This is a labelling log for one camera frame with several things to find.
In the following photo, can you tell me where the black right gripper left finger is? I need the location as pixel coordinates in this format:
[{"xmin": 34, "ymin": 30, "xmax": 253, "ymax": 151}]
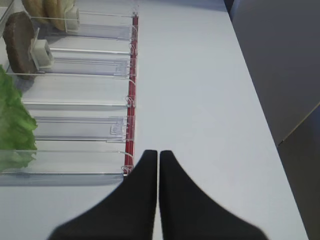
[{"xmin": 49, "ymin": 150, "xmax": 158, "ymax": 240}]

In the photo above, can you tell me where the brown meat patty in rack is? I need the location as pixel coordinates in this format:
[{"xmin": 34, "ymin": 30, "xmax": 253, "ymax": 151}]
[{"xmin": 2, "ymin": 11, "xmax": 37, "ymax": 81}]

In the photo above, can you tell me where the grey cabinet panel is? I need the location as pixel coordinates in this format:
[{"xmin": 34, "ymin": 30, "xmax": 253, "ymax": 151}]
[{"xmin": 225, "ymin": 0, "xmax": 320, "ymax": 240}]

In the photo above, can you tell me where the white pusher block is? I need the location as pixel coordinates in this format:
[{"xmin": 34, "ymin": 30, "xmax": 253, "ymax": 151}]
[
  {"xmin": 64, "ymin": 6, "xmax": 80, "ymax": 33},
  {"xmin": 29, "ymin": 27, "xmax": 54, "ymax": 71}
]

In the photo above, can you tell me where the golden bun slice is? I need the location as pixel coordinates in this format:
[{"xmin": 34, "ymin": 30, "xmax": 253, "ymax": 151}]
[
  {"xmin": 44, "ymin": 0, "xmax": 75, "ymax": 31},
  {"xmin": 21, "ymin": 0, "xmax": 49, "ymax": 24}
]

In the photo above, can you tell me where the green lettuce leaf in rack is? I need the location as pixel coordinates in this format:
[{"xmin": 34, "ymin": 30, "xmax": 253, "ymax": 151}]
[{"xmin": 0, "ymin": 67, "xmax": 38, "ymax": 172}]

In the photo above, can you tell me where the white pusher block rear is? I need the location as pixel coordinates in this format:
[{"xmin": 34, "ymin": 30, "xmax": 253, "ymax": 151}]
[{"xmin": 64, "ymin": 6, "xmax": 80, "ymax": 33}]

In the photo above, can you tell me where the golden bun slice left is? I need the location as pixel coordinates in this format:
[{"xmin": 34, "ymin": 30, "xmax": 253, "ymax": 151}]
[{"xmin": 21, "ymin": 0, "xmax": 49, "ymax": 24}]

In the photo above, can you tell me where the golden bun slice right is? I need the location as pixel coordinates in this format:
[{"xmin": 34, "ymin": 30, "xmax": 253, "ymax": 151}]
[{"xmin": 44, "ymin": 0, "xmax": 75, "ymax": 31}]

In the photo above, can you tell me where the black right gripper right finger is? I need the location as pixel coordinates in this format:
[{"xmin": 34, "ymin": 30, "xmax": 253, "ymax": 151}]
[{"xmin": 159, "ymin": 150, "xmax": 267, "ymax": 240}]

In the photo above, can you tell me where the clear acrylic right rack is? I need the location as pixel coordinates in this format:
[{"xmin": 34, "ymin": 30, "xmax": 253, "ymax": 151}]
[{"xmin": 0, "ymin": 0, "xmax": 139, "ymax": 187}]

